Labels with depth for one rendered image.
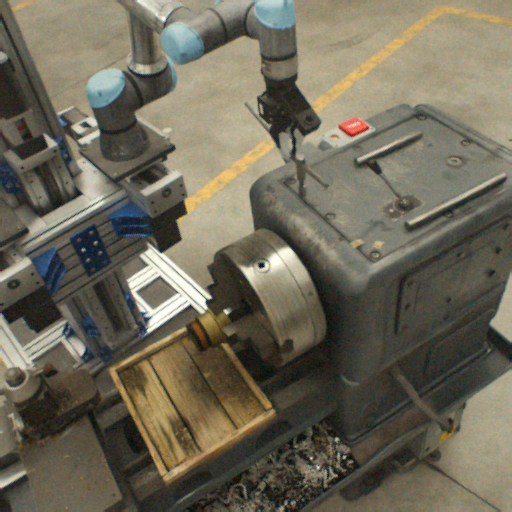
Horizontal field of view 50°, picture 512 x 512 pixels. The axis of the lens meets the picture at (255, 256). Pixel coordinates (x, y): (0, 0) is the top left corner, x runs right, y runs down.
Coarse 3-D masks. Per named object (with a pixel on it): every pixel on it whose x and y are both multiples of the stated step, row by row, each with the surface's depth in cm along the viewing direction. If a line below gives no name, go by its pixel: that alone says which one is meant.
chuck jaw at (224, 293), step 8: (224, 256) 128; (216, 264) 127; (224, 264) 128; (216, 272) 127; (224, 272) 128; (216, 280) 128; (224, 280) 128; (232, 280) 129; (208, 288) 130; (216, 288) 127; (224, 288) 128; (232, 288) 129; (216, 296) 128; (224, 296) 128; (232, 296) 129; (240, 296) 130; (208, 304) 128; (216, 304) 128; (224, 304) 129; (232, 304) 129; (216, 312) 128
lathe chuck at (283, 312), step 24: (240, 240) 131; (240, 264) 121; (240, 288) 128; (264, 288) 119; (288, 288) 120; (264, 312) 120; (288, 312) 119; (288, 336) 121; (312, 336) 125; (288, 360) 128
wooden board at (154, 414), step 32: (160, 352) 151; (224, 352) 148; (128, 384) 145; (192, 384) 143; (160, 416) 137; (192, 416) 136; (224, 416) 135; (160, 448) 132; (192, 448) 131; (224, 448) 130
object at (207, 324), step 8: (208, 312) 128; (224, 312) 129; (200, 320) 127; (208, 320) 126; (216, 320) 126; (224, 320) 128; (192, 328) 126; (200, 328) 126; (208, 328) 126; (216, 328) 126; (192, 336) 131; (200, 336) 125; (208, 336) 126; (216, 336) 126; (224, 336) 127; (200, 344) 125; (208, 344) 127; (216, 344) 128
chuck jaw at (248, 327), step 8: (240, 320) 128; (248, 320) 128; (256, 320) 127; (224, 328) 127; (232, 328) 127; (240, 328) 126; (248, 328) 126; (256, 328) 125; (264, 328) 125; (232, 336) 126; (240, 336) 124; (248, 336) 124; (256, 336) 124; (264, 336) 123; (232, 344) 127; (240, 344) 127; (248, 344) 125; (256, 344) 122; (264, 344) 122; (272, 344) 123; (288, 344) 123; (264, 352) 123; (272, 352) 124; (280, 352) 124
